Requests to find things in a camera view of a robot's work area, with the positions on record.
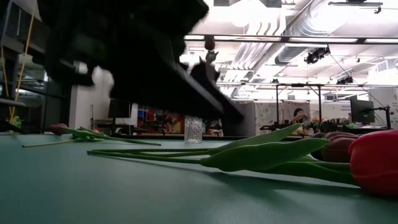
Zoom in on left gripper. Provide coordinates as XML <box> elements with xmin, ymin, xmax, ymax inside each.
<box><xmin>93</xmin><ymin>0</ymin><xmax>245</xmax><ymax>124</ymax></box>

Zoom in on dark red tulip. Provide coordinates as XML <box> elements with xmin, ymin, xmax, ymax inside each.
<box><xmin>49</xmin><ymin>123</ymin><xmax>162</xmax><ymax>147</ymax></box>
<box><xmin>92</xmin><ymin>123</ymin><xmax>361</xmax><ymax>164</ymax></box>
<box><xmin>203</xmin><ymin>34</ymin><xmax>220</xmax><ymax>65</ymax></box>

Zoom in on clear crystal-cut glass vase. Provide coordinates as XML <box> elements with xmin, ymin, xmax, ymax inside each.
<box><xmin>183</xmin><ymin>115</ymin><xmax>203</xmax><ymax>144</ymax></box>

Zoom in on colourful patterned curtain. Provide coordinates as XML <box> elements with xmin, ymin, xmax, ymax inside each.
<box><xmin>136</xmin><ymin>107</ymin><xmax>185</xmax><ymax>134</ymax></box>

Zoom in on dark grey curtain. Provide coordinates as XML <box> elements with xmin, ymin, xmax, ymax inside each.
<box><xmin>222</xmin><ymin>101</ymin><xmax>256</xmax><ymax>137</ymax></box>

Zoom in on blue storage bins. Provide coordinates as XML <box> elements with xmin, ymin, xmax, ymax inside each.
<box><xmin>137</xmin><ymin>107</ymin><xmax>149</xmax><ymax>125</ymax></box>

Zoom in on white patterned curtain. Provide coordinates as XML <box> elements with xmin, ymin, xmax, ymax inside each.
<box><xmin>254</xmin><ymin>101</ymin><xmax>312</xmax><ymax>131</ymax></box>

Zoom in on black computer monitor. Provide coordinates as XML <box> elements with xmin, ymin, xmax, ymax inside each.
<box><xmin>349</xmin><ymin>98</ymin><xmax>376</xmax><ymax>124</ymax></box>
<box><xmin>108</xmin><ymin>98</ymin><xmax>134</xmax><ymax>119</ymax></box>

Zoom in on person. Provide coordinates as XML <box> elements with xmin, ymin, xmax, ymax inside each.
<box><xmin>291</xmin><ymin>107</ymin><xmax>309</xmax><ymax>126</ymax></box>

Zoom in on black ceiling spotlight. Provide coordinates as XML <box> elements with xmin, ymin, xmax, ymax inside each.
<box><xmin>336</xmin><ymin>75</ymin><xmax>354</xmax><ymax>85</ymax></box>
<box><xmin>303</xmin><ymin>45</ymin><xmax>331</xmax><ymax>65</ymax></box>

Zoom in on long thin yellow rod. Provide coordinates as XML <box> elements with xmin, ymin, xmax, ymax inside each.
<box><xmin>9</xmin><ymin>12</ymin><xmax>35</xmax><ymax>123</ymax></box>

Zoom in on black background rig frame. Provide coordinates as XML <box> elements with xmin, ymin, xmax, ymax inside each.
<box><xmin>275</xmin><ymin>82</ymin><xmax>323</xmax><ymax>131</ymax></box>

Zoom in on silver ventilation duct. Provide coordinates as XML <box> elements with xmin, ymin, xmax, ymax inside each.
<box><xmin>273</xmin><ymin>0</ymin><xmax>352</xmax><ymax>66</ymax></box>

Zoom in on black ceiling track rail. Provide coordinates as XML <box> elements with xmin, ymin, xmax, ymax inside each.
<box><xmin>328</xmin><ymin>0</ymin><xmax>384</xmax><ymax>15</ymax></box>

